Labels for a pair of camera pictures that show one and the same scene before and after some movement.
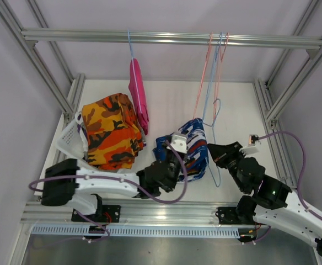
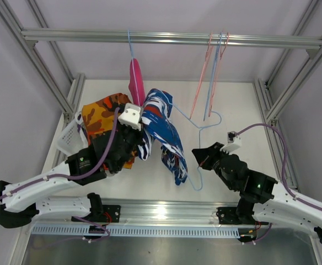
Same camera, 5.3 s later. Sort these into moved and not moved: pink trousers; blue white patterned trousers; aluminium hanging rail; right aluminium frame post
Moved: blue white patterned trousers
Not moved: pink trousers; aluminium hanging rail; right aluminium frame post
